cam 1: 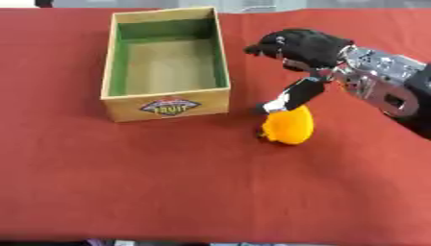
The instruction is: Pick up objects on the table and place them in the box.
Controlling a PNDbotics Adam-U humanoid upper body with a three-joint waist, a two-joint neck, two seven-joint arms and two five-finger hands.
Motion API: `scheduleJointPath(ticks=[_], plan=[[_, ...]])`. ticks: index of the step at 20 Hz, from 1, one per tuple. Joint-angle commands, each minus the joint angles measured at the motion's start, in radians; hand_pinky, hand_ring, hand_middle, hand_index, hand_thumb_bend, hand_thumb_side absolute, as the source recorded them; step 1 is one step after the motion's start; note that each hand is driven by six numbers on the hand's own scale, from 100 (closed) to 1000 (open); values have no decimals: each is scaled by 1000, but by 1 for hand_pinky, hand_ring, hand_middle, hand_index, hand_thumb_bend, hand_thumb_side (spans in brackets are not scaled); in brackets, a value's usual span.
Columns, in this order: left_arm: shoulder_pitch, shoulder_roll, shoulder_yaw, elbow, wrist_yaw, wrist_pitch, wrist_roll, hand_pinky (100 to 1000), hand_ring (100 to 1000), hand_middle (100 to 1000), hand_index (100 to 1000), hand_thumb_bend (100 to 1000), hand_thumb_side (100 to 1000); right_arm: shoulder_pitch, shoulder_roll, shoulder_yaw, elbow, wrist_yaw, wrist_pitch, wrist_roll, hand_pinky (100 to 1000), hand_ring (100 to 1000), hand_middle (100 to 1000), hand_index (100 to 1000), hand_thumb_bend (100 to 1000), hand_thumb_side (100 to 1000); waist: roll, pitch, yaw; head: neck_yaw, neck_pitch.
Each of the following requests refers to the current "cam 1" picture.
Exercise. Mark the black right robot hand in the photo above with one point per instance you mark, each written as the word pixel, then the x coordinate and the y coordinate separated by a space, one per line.
pixel 306 44

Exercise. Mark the tan cardboard box green inside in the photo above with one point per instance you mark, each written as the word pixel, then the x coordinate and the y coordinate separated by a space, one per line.
pixel 165 64

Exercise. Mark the orange toy fruit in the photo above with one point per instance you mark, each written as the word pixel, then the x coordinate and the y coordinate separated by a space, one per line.
pixel 288 127

